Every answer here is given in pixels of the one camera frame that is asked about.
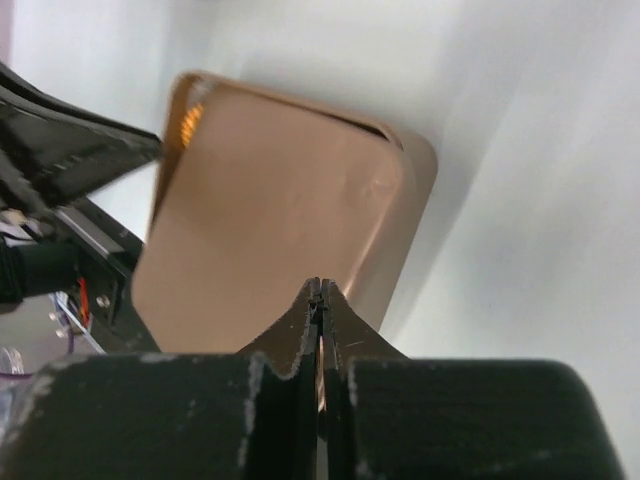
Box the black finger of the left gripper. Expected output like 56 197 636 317
1 64 162 205

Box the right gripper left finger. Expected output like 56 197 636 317
1 278 320 479

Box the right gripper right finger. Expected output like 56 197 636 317
320 280 624 479

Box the gold tin lid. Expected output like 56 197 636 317
130 87 405 411

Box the orange round cookie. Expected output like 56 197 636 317
180 103 204 147

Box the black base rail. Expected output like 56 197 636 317
55 198 159 353

